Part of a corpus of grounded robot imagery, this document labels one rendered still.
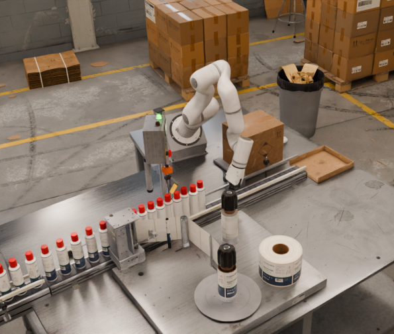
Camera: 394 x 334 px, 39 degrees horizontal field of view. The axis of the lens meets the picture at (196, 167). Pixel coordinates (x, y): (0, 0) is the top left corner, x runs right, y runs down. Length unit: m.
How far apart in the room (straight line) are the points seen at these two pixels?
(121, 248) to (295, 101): 3.01
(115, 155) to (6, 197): 1.07
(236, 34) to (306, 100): 1.41
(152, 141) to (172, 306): 0.79
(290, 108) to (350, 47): 1.27
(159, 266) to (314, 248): 0.81
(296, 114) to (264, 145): 1.99
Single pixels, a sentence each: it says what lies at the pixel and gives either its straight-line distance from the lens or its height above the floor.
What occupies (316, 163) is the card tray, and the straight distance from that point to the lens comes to 3.66.
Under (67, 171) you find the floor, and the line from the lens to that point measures 5.32.
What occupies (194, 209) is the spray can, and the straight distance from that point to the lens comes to 3.05.
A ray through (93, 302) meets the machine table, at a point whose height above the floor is 0.83.
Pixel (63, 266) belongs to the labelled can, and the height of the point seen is 0.94.
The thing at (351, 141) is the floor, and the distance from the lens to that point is 5.62.
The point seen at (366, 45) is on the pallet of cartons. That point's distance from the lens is 6.50.
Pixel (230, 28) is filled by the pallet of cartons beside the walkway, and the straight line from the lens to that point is 6.31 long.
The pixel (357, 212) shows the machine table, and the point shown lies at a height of 0.83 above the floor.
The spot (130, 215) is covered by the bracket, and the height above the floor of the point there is 1.14.
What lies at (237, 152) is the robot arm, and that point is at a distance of 3.08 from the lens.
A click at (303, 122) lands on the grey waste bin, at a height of 0.20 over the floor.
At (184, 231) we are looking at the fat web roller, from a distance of 2.83.
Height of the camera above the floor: 2.78
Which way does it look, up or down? 33 degrees down
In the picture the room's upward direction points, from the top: 3 degrees counter-clockwise
